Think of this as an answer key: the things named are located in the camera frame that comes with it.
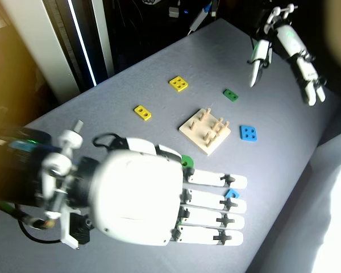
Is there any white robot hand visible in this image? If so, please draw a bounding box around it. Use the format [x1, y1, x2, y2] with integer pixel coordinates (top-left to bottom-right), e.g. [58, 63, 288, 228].
[89, 136, 248, 247]
[247, 24, 327, 107]

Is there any stack of colourful rings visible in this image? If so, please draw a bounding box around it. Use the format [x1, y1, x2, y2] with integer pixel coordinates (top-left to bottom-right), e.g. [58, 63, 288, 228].
[180, 155, 194, 169]

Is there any green two-hole block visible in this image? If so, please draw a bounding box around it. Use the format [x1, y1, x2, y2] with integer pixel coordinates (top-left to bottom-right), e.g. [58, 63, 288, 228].
[223, 89, 239, 102]

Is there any yellow two-hole block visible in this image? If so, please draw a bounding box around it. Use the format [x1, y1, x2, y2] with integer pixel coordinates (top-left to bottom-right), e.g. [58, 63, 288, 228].
[133, 105, 153, 122]

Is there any wooden peg board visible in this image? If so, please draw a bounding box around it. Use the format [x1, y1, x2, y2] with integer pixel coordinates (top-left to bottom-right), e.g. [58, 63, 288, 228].
[178, 107, 232, 156]

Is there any blue four-hole square block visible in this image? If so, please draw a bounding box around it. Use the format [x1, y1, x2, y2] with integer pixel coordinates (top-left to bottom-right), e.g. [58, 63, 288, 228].
[239, 125, 258, 142]

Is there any yellow four-hole square block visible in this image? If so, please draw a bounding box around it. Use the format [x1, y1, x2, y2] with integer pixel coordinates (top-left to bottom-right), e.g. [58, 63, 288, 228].
[168, 76, 189, 93]

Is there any grey table cloth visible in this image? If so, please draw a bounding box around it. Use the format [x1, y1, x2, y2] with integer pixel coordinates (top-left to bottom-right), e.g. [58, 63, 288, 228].
[0, 18, 341, 273]

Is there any narrow white panel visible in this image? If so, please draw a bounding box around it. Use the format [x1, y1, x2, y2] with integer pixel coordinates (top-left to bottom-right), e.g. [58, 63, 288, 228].
[90, 0, 115, 77]

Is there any dark panel with light strip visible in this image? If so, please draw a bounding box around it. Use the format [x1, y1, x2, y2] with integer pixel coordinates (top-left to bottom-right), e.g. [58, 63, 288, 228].
[42, 0, 99, 93]

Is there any white pillar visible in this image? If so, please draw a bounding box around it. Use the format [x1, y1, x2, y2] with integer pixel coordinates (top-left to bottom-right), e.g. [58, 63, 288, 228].
[0, 0, 81, 105]

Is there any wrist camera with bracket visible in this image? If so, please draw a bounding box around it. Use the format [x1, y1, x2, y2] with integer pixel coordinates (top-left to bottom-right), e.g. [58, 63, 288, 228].
[61, 210, 93, 250]

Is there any grey cable dongle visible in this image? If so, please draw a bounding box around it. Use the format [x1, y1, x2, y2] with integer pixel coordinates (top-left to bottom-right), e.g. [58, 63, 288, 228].
[189, 8, 209, 32]

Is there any black camera cable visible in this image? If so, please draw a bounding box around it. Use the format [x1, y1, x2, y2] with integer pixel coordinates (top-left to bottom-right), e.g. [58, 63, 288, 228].
[15, 217, 65, 245]

